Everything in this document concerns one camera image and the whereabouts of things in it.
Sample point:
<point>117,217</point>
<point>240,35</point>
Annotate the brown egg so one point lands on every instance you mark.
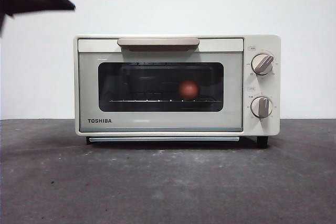
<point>188,90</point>

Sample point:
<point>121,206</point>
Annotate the silver crumb tray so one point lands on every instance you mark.
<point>131,139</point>

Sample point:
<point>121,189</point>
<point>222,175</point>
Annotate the cream Toshiba toaster oven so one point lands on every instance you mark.
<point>262,43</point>

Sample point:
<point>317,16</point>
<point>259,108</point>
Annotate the cream temperature knob tan grip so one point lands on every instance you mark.
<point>262,64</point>

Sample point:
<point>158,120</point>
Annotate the cream timer knob tan grip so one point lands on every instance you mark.
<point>261,107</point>

